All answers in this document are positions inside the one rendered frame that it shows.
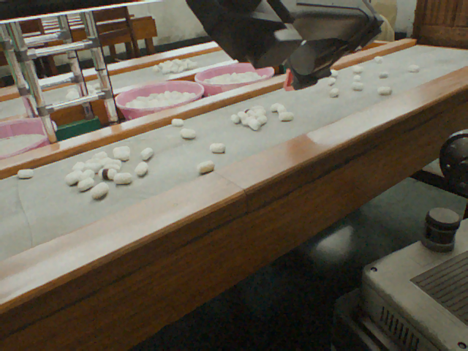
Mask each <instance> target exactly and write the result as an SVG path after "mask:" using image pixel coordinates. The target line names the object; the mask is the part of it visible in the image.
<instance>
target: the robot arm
mask: <svg viewBox="0 0 468 351"><path fill-rule="evenodd" d="M185 1H186V4H187V6H188V7H189V8H190V10H191V11H192V12H193V14H194V15H195V16H196V17H197V19H198V20H199V21H200V23H201V24H202V26H203V29H204V31H205V32H206V34H207V35H208V36H209V37H210V38H211V39H212V40H213V41H214V42H215V43H216V44H217V45H218V46H219V47H221V49H222V50H223V51H224V52H225V53H226V54H227V55H228V56H229V57H230V58H232V59H233V60H234V61H235V60H237V62H238V63H241V64H242V63H246V62H249V63H250V64H251V65H252V66H253V68H254V69H264V68H269V67H276V66H279V65H281V64H282V63H283V62H284V65H285V67H286V69H287V75H286V79H285V82H284V90H285V91H298V90H303V89H306V88H309V87H312V86H314V85H315V84H316V83H318V82H319V81H318V80H321V79H323V78H328V77H330V76H331V75H332V72H331V69H329V67H332V66H333V65H334V64H335V63H336V62H337V61H338V60H339V59H341V58H342V56H344V55H346V54H347V53H348V52H349V51H351V50H352V51H353V52H354V51H356V50H358V49H360V48H364V47H366V46H367V45H370V44H372V43H373V42H374V41H375V39H376V38H378V36H379V35H381V33H382V30H381V28H380V26H381V25H382V24H383V22H384V20H383V19H382V17H381V16H380V14H379V13H378V12H377V10H376V9H375V8H373V6H372V5H371V4H370V2H369V1H368V0H185ZM303 41H305V42H303ZM289 56H290V57H289ZM288 57H289V58H288ZM291 81H293V82H292V83H291ZM290 84H291V85H290Z"/></svg>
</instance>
